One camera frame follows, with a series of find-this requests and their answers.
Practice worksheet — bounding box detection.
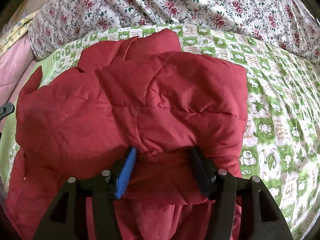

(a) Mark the red quilted puffer jacket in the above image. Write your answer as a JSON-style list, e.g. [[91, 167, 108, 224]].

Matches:
[[6, 30, 248, 239]]

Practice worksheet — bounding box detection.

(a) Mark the pink quilted blanket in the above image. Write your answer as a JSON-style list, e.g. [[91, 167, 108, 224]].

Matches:
[[0, 34, 38, 105]]

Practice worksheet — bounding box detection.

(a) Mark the green white patterned blanket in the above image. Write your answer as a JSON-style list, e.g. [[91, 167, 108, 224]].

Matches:
[[0, 23, 320, 240]]

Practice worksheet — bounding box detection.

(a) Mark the yellow floral blanket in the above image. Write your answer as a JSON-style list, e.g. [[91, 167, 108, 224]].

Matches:
[[0, 10, 38, 57]]

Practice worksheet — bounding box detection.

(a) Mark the floral rose print quilt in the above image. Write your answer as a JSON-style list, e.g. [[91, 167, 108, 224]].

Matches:
[[28, 0, 319, 66]]

